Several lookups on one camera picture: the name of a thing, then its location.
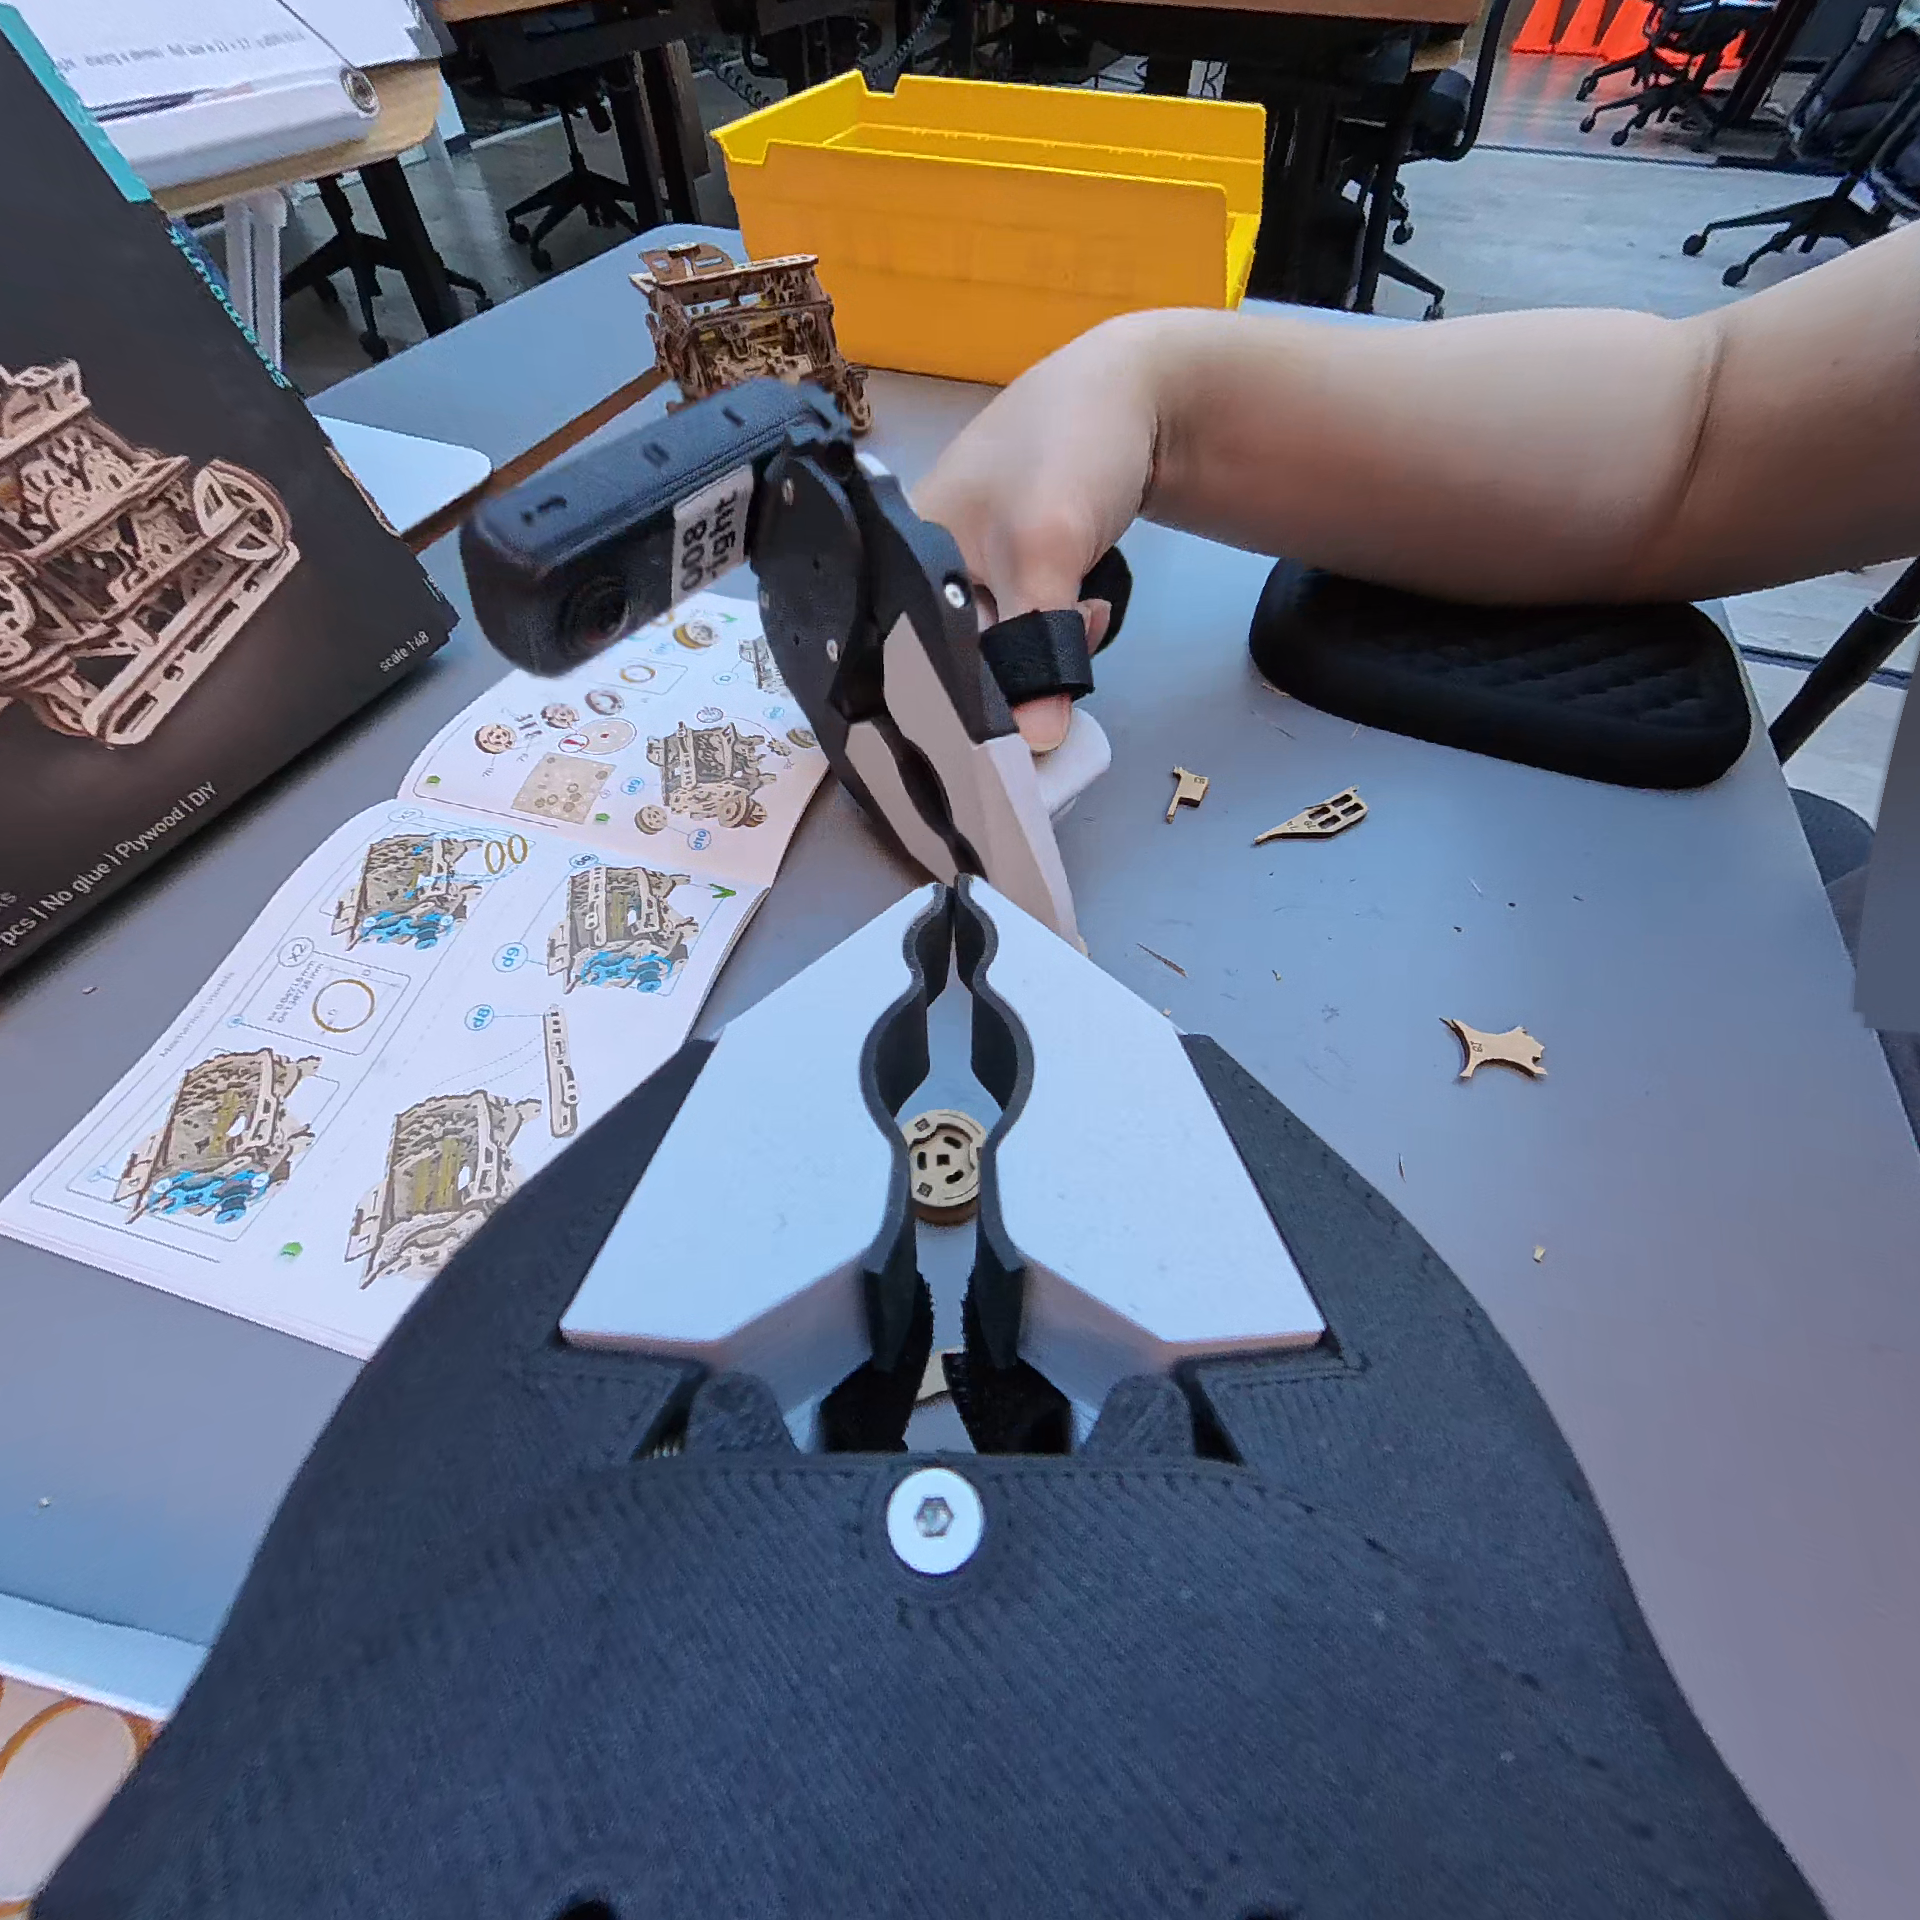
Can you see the yellow plastic bin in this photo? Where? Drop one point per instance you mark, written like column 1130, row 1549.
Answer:
column 975, row 254

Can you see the star-shaped wooden offcut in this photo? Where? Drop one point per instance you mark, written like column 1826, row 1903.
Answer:
column 1492, row 1051

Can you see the assembled wooden model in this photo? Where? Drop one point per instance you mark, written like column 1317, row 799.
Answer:
column 751, row 331

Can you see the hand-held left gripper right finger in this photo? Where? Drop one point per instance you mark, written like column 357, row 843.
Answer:
column 1154, row 1200

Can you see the black model kit box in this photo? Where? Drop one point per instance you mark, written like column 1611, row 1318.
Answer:
column 148, row 600

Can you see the small flag-shaped wooden offcut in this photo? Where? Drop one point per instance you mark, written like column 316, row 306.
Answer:
column 1185, row 787

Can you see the slotted wooden offcut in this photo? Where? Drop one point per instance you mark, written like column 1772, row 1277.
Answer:
column 1320, row 819

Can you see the instruction sheet in clear stand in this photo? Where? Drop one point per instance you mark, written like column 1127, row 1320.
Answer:
column 195, row 45

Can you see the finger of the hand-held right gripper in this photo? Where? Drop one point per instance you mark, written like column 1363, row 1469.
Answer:
column 1003, row 811
column 900, row 803

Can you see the black office chair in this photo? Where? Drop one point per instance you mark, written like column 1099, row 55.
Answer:
column 1828, row 149
column 1410, row 149
column 570, row 166

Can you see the illustrated instruction booklet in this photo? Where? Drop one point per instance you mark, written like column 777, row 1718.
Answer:
column 450, row 962

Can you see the black wrist rest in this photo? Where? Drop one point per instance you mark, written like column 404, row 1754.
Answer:
column 1500, row 676

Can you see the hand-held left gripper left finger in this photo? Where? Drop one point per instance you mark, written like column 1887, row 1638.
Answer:
column 720, row 1200

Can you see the wooden wheel disc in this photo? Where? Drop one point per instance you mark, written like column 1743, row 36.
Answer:
column 944, row 1162

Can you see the person's right forearm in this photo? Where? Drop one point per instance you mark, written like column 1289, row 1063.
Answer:
column 1500, row 436

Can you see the person's right hand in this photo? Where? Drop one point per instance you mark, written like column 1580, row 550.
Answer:
column 1036, row 480

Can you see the orange traffic cones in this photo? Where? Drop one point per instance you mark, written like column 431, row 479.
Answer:
column 1620, row 30

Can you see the grey desk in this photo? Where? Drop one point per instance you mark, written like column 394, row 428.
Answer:
column 1500, row 1350

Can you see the white stand base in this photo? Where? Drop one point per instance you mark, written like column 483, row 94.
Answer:
column 404, row 474

